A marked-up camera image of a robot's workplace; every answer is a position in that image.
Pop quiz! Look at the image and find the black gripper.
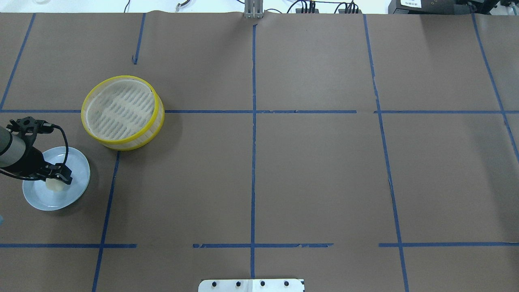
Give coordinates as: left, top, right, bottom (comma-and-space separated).
6, 148, 73, 185

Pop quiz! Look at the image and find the white steamed bun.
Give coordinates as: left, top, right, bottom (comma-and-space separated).
45, 178, 67, 192

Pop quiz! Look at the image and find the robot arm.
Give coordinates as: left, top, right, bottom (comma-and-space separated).
1, 124, 73, 185

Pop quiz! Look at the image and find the yellow bamboo steamer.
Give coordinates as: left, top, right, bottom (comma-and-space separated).
80, 75, 165, 151

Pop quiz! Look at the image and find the light blue plate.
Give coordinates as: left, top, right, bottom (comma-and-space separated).
22, 147, 91, 211

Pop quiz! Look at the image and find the brown paper table cover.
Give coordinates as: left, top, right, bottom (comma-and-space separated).
1, 11, 518, 292

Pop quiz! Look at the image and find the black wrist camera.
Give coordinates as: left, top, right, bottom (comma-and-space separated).
6, 116, 54, 141

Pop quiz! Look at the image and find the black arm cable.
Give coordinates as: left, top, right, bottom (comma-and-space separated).
0, 124, 69, 181

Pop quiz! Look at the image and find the white camera mast pillar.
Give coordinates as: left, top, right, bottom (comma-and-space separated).
198, 279, 305, 292

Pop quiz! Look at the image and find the aluminium frame post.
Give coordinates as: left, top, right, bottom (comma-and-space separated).
242, 0, 264, 19

